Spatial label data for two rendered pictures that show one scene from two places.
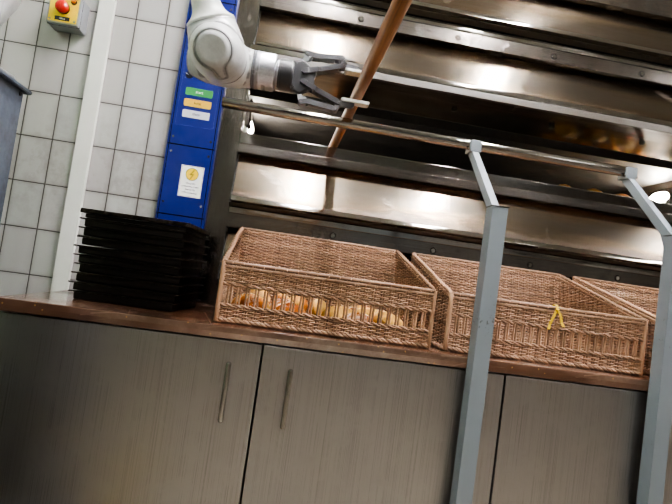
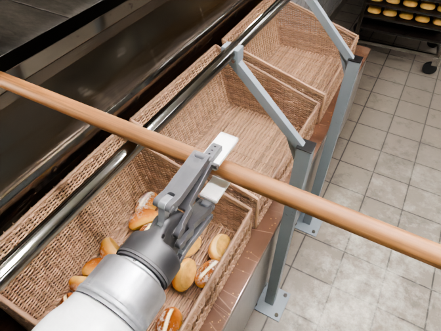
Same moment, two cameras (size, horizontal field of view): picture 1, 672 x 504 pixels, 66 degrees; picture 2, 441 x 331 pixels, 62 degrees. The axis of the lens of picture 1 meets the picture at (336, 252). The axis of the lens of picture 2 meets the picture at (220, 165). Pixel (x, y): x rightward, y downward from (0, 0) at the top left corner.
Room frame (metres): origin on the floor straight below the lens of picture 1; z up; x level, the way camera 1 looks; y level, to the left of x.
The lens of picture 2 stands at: (1.03, 0.32, 1.61)
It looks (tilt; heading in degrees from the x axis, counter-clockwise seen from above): 47 degrees down; 305
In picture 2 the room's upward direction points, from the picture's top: straight up
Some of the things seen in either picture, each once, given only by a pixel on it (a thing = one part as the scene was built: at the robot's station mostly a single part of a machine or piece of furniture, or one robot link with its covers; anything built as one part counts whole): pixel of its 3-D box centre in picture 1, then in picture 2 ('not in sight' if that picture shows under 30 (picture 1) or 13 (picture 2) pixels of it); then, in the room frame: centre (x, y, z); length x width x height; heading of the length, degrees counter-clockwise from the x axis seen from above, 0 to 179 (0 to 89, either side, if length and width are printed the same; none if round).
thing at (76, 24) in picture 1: (68, 14); not in sight; (1.64, 0.98, 1.46); 0.10 x 0.07 x 0.10; 96
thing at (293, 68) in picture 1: (296, 77); (161, 244); (1.23, 0.16, 1.20); 0.09 x 0.07 x 0.08; 96
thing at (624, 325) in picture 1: (511, 305); (233, 126); (1.58, -0.56, 0.72); 0.56 x 0.49 x 0.28; 95
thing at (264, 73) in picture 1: (266, 71); (123, 293); (1.22, 0.23, 1.20); 0.09 x 0.06 x 0.09; 6
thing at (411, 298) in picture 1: (322, 279); (132, 251); (1.52, 0.03, 0.72); 0.56 x 0.49 x 0.28; 97
